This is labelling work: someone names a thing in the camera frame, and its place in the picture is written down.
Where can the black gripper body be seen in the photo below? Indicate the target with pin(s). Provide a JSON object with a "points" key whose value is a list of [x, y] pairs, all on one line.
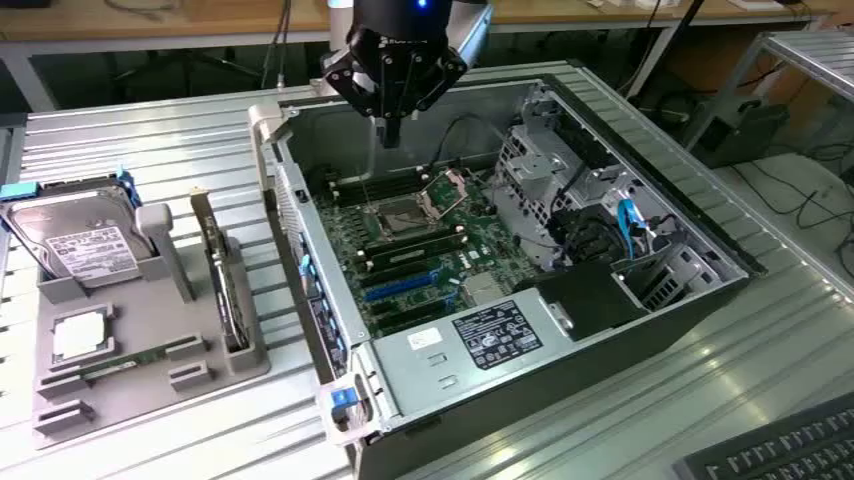
{"points": [[400, 25]]}

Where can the graphics card with metal bracket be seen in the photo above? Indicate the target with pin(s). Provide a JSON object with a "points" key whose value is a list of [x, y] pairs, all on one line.
{"points": [[222, 270]]}

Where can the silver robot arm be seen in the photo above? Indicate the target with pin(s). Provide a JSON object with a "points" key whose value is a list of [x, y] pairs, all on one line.
{"points": [[475, 30]]}

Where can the silver disk bay cage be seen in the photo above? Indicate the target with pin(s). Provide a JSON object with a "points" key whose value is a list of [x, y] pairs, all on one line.
{"points": [[540, 160]]}

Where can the metal socket cover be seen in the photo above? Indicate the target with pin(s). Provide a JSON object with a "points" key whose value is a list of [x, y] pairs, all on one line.
{"points": [[448, 192]]}

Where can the wooden desk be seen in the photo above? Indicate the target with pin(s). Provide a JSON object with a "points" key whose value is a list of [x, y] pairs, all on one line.
{"points": [[200, 17]]}

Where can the CPU socket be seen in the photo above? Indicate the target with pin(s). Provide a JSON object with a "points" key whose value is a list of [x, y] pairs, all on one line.
{"points": [[402, 220]]}

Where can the installed RAM stick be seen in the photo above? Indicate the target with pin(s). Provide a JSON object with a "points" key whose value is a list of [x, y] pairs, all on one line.
{"points": [[413, 251]]}

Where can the green motherboard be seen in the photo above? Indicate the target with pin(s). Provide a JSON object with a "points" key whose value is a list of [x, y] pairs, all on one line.
{"points": [[427, 260]]}

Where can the black round fan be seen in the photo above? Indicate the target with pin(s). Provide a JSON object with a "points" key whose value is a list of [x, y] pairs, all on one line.
{"points": [[589, 237]]}

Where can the open black PC case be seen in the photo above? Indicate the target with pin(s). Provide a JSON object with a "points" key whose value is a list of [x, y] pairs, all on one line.
{"points": [[653, 200]]}

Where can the silver chipset heat sink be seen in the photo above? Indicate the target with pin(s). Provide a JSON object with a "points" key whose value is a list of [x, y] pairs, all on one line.
{"points": [[485, 292]]}

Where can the black computer tower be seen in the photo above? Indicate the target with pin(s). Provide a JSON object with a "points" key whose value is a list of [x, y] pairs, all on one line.
{"points": [[736, 135]]}

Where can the black plastic shroud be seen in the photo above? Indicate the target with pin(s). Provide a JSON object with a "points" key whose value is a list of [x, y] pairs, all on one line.
{"points": [[580, 300]]}

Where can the hard disk with blue carrier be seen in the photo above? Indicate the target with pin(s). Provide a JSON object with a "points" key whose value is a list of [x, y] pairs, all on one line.
{"points": [[73, 235]]}

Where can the silver power supply unit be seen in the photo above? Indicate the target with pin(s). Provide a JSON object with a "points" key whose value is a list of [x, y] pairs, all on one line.
{"points": [[467, 350]]}

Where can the grey parts rack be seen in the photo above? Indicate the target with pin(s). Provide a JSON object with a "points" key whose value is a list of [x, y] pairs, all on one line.
{"points": [[146, 360]]}

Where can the blue case latch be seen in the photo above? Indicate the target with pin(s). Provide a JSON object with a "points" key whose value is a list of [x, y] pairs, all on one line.
{"points": [[342, 401]]}

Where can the silver CPU chip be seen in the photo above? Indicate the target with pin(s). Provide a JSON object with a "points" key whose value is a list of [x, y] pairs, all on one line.
{"points": [[81, 336]]}

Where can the green RAM stick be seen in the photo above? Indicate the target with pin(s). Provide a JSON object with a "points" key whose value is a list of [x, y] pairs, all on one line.
{"points": [[122, 362]]}

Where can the black keyboard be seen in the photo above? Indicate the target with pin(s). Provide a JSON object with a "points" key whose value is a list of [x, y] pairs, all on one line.
{"points": [[780, 445]]}

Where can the metal frame table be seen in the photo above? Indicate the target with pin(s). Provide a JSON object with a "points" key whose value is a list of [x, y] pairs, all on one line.
{"points": [[809, 60]]}

